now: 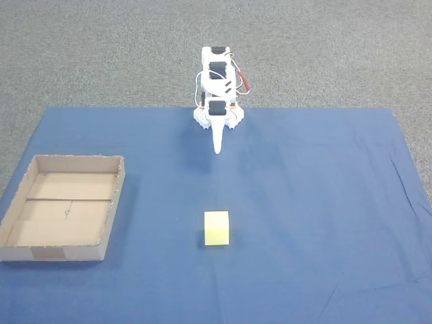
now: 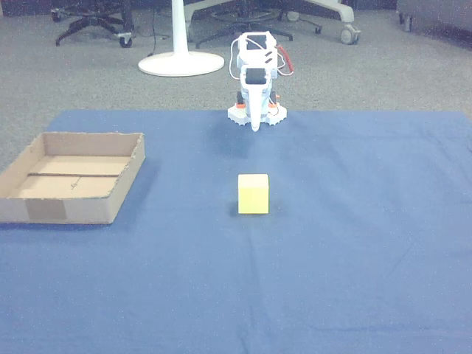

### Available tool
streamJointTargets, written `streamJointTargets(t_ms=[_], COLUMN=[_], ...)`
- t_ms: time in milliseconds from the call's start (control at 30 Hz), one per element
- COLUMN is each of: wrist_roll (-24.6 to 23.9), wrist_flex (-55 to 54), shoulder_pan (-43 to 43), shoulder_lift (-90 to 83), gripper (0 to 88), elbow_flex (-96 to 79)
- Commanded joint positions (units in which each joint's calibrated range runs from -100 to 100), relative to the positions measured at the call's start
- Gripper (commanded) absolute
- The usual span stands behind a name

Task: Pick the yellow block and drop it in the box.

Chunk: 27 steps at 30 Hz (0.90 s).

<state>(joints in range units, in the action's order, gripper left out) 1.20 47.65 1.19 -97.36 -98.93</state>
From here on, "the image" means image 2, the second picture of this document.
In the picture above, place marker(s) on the yellow cube block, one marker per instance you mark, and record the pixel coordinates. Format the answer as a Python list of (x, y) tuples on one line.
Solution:
[(253, 195)]

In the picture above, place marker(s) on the shallow cardboard box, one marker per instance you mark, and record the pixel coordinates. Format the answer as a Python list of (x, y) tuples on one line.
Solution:
[(70, 180)]

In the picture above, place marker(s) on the black office chair base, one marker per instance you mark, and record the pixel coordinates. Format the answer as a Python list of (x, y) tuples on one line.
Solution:
[(92, 18), (239, 26)]

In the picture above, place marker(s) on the blue cloth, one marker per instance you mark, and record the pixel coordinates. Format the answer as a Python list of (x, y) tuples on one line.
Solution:
[(236, 265)]

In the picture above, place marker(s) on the grey cabinet on casters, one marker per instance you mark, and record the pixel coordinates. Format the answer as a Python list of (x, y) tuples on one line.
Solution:
[(435, 13)]

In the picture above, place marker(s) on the white round pedestal stand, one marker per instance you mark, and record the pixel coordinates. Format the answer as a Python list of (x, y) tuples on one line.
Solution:
[(180, 62)]

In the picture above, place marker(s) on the white frame leg with caster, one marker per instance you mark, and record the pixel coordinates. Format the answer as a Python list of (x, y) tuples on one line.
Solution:
[(346, 14)]

